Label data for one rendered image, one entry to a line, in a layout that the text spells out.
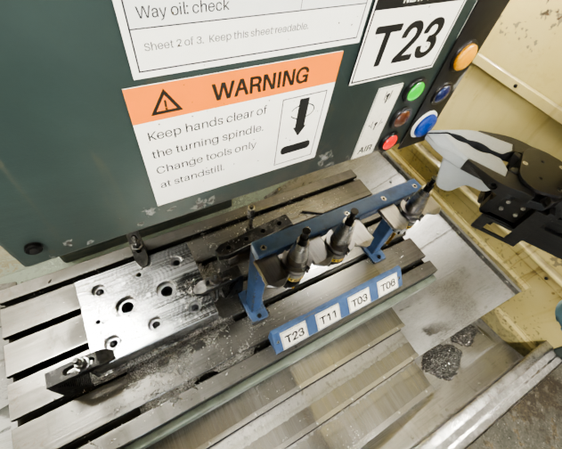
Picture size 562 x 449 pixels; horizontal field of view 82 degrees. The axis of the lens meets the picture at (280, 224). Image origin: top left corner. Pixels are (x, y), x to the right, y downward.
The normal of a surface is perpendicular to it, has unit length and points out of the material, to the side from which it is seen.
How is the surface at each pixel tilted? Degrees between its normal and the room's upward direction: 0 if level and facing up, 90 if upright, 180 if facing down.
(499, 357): 17
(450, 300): 24
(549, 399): 0
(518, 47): 90
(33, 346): 0
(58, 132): 90
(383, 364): 8
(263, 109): 90
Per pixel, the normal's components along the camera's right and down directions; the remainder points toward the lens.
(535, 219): -0.51, 0.66
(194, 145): 0.48, 0.75
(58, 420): 0.12, -0.57
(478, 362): -0.03, -0.77
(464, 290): -0.25, -0.38
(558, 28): -0.87, 0.33
